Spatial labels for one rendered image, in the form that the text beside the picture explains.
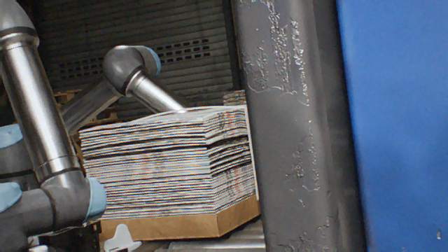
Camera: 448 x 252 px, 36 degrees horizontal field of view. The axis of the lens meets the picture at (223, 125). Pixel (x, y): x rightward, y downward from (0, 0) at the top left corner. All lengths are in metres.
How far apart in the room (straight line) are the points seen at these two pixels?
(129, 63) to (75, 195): 0.76
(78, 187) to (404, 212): 1.04
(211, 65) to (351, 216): 9.60
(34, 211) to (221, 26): 8.65
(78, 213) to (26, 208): 0.09
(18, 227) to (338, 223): 0.98
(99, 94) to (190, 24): 7.91
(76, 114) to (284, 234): 1.94
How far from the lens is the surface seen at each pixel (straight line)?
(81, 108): 2.10
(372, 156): 0.18
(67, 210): 1.18
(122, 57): 1.91
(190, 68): 9.95
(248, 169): 1.43
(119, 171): 1.37
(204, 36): 9.83
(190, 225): 1.30
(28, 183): 2.09
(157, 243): 1.35
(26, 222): 1.15
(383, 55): 0.18
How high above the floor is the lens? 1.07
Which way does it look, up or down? 3 degrees down
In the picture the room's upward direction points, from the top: 8 degrees counter-clockwise
